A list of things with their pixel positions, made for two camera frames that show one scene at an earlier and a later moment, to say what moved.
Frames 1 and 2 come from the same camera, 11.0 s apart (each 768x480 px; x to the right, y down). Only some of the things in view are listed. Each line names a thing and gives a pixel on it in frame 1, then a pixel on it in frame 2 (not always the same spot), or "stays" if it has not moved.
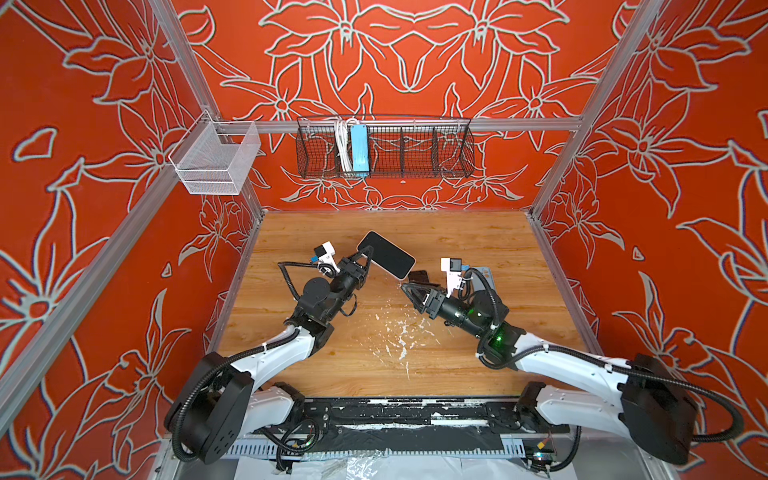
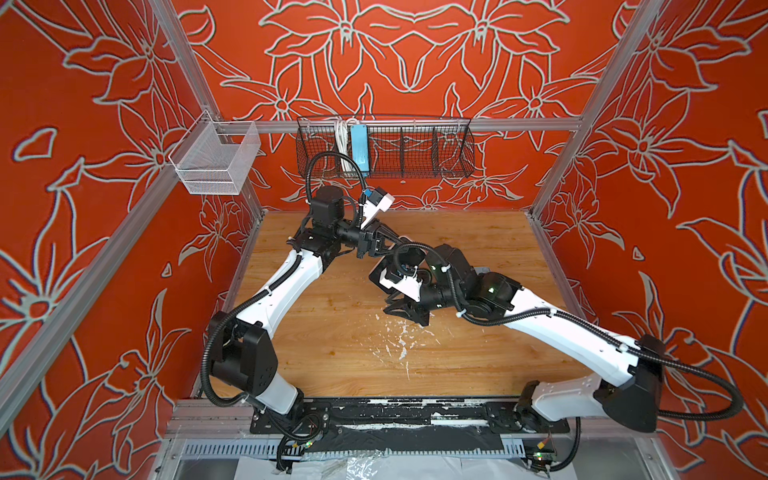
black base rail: [494, 424] stays
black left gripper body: [346, 280] to [347, 236]
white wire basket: [215, 157] stays
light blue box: [360, 151] stays
